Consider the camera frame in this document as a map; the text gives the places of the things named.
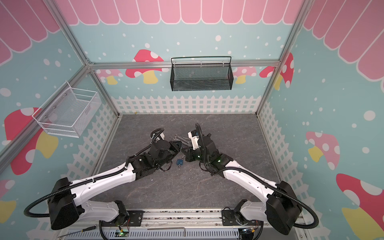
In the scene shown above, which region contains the large blue padlock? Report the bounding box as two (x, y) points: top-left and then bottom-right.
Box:
(177, 159), (184, 168)

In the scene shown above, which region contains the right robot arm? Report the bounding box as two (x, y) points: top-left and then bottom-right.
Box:
(183, 131), (320, 235)

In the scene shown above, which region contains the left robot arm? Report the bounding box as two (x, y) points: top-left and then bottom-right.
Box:
(24, 138), (182, 230)

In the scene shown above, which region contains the longer silver wrench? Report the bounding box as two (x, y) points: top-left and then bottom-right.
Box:
(173, 135), (192, 147)

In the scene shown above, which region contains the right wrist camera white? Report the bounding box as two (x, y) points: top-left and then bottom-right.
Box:
(188, 130), (200, 150)

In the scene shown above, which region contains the black wire mesh basket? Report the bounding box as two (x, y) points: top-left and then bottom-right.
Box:
(170, 56), (234, 92)

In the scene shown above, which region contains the white wire mesh basket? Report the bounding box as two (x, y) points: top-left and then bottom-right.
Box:
(32, 82), (102, 138)

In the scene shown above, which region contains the screwdriver black handle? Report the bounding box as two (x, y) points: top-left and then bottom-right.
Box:
(58, 225), (96, 239)

